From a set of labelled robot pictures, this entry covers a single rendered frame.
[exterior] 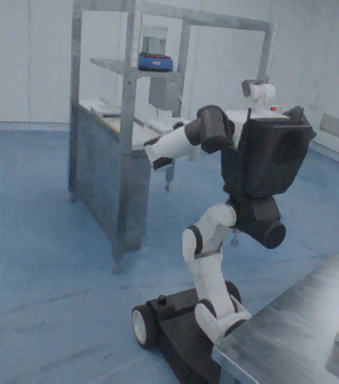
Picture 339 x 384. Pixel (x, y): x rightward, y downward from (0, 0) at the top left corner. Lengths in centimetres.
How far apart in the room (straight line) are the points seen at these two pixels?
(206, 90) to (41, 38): 252
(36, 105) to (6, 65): 64
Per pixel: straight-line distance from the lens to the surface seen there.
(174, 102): 235
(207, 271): 190
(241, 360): 94
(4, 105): 570
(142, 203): 265
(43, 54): 558
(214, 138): 130
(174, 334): 198
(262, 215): 150
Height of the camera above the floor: 152
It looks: 17 degrees down
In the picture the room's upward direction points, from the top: 7 degrees clockwise
